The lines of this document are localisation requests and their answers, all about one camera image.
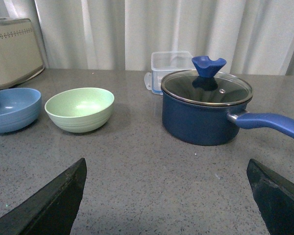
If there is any white curtain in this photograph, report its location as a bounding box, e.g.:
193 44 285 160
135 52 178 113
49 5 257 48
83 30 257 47
0 0 294 75

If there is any green plastic bowl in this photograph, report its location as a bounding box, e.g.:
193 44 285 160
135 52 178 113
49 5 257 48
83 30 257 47
45 88 115 133

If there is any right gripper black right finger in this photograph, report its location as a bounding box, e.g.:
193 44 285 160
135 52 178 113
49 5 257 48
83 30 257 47
246 159 294 235

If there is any dark blue saucepan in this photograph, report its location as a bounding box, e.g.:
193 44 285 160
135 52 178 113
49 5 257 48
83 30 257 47
162 93 294 146

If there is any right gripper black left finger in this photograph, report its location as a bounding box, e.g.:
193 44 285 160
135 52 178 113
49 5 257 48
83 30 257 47
0 158 87 235

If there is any glass lid with blue knob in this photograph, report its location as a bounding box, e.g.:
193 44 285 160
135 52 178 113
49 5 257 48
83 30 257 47
161 56 253 107

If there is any clear plastic food container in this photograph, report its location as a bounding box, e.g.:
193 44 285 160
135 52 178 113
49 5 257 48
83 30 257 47
144 51 195 95

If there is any cream two-slot toaster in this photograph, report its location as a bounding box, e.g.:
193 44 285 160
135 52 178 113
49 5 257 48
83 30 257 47
0 17 45 90

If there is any blue plastic bowl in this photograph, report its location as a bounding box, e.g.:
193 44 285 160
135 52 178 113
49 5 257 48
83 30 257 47
0 88 42 133

